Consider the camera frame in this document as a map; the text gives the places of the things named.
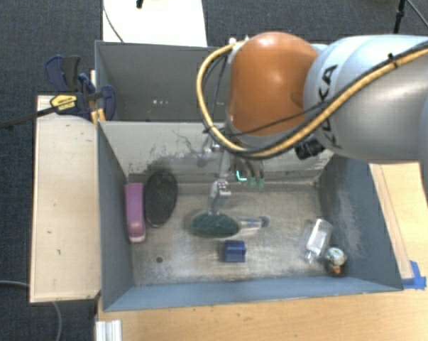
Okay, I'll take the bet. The black cylinder on white bracket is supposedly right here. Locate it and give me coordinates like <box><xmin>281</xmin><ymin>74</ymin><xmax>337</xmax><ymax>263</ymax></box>
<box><xmin>294</xmin><ymin>137</ymin><xmax>326</xmax><ymax>161</ymax></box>

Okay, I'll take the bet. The dark green oval brush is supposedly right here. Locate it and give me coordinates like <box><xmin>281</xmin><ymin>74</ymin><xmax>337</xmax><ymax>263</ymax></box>
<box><xmin>188</xmin><ymin>210</ymin><xmax>241</xmax><ymax>239</ymax></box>

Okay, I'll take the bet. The pale wood flat board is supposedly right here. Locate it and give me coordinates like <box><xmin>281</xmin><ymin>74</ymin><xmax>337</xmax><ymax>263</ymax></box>
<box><xmin>28</xmin><ymin>94</ymin><xmax>103</xmax><ymax>303</ymax></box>

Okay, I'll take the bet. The small blue box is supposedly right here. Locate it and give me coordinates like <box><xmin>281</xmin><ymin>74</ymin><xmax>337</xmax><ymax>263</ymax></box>
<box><xmin>221</xmin><ymin>239</ymin><xmax>248</xmax><ymax>264</ymax></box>

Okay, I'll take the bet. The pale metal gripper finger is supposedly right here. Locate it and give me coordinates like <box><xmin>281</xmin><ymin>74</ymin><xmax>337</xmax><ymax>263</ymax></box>
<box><xmin>208</xmin><ymin>181</ymin><xmax>219</xmax><ymax>215</ymax></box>
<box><xmin>216</xmin><ymin>180</ymin><xmax>234</xmax><ymax>215</ymax></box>

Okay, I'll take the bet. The clear bottle with blue cap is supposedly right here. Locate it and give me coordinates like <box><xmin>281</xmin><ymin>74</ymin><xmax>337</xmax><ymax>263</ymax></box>
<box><xmin>236</xmin><ymin>215</ymin><xmax>271</xmax><ymax>236</ymax></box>

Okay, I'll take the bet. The black oval brush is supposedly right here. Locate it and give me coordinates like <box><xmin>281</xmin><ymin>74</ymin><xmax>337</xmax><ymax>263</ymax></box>
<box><xmin>143</xmin><ymin>170</ymin><xmax>180</xmax><ymax>228</ymax></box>

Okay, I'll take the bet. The small toy duck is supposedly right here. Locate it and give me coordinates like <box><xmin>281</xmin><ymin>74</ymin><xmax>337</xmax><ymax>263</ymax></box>
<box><xmin>323</xmin><ymin>247</ymin><xmax>349</xmax><ymax>278</ymax></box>

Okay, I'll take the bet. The grey metal bin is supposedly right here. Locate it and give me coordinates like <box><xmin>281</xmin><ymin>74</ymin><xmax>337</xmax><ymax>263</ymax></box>
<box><xmin>94</xmin><ymin>40</ymin><xmax>405</xmax><ymax>313</ymax></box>

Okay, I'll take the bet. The clear plastic bottle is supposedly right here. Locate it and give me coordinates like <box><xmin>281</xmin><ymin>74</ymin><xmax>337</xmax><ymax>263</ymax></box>
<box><xmin>298</xmin><ymin>218</ymin><xmax>334</xmax><ymax>264</ymax></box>

